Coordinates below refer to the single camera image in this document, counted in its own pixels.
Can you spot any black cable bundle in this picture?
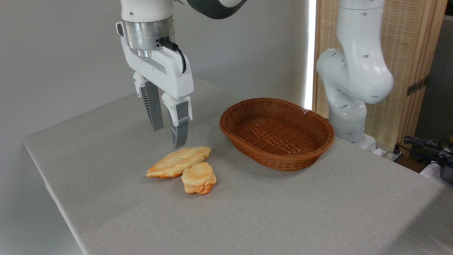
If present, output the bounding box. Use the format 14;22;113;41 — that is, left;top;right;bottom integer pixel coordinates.
403;135;453;167

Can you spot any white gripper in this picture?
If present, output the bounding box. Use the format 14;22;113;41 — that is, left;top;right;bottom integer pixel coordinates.
120;36;195;149

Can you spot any long braided bread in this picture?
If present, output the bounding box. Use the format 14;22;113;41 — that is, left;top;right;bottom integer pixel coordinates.
146;146;212;179

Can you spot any metal screen hinge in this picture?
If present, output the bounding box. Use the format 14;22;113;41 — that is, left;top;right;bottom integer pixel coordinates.
406;75;430;97

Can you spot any round bread bun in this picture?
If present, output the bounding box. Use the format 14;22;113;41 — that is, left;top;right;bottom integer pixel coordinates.
181;162;217;195

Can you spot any grey tablecloth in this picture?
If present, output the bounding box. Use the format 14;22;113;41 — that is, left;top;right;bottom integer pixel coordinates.
24;74;453;255

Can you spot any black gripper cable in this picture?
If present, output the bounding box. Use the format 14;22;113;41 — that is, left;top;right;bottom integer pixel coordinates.
159;37;187;74

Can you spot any brown wicker basket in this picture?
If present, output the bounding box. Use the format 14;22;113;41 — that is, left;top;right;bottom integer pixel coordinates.
219;98;335;172

